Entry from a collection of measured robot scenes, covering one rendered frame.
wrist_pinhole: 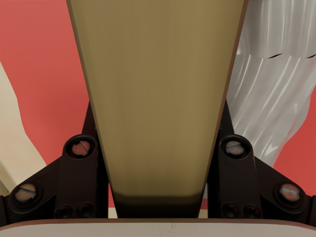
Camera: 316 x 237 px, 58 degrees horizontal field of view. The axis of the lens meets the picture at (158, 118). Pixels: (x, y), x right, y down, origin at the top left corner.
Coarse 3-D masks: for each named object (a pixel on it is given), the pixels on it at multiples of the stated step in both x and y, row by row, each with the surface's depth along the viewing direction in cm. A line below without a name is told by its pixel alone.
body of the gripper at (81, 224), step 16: (16, 224) 7; (32, 224) 7; (48, 224) 7; (64, 224) 7; (80, 224) 7; (96, 224) 7; (112, 224) 7; (128, 224) 7; (144, 224) 7; (160, 224) 7; (176, 224) 7; (192, 224) 7; (208, 224) 7; (224, 224) 7; (240, 224) 7; (256, 224) 7; (272, 224) 7; (288, 224) 7; (304, 224) 7
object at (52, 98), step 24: (24, 72) 18; (48, 72) 18; (72, 72) 18; (24, 96) 20; (48, 96) 20; (72, 96) 20; (312, 96) 19; (24, 120) 21; (48, 120) 21; (72, 120) 21; (312, 120) 21; (48, 144) 23; (288, 144) 23; (312, 144) 23; (288, 168) 26; (312, 168) 26; (312, 192) 29
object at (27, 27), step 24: (0, 0) 15; (24, 0) 15; (48, 0) 15; (0, 24) 16; (24, 24) 16; (48, 24) 16; (0, 48) 17; (24, 48) 17; (48, 48) 17; (72, 48) 17
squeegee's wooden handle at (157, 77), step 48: (96, 0) 4; (144, 0) 4; (192, 0) 4; (240, 0) 4; (96, 48) 5; (144, 48) 5; (192, 48) 5; (96, 96) 6; (144, 96) 5; (192, 96) 5; (144, 144) 6; (192, 144) 6; (144, 192) 8; (192, 192) 8
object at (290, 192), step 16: (224, 112) 11; (224, 128) 11; (256, 160) 10; (208, 176) 11; (272, 176) 9; (272, 192) 9; (288, 192) 9; (304, 192) 9; (272, 208) 9; (288, 208) 9; (304, 208) 9
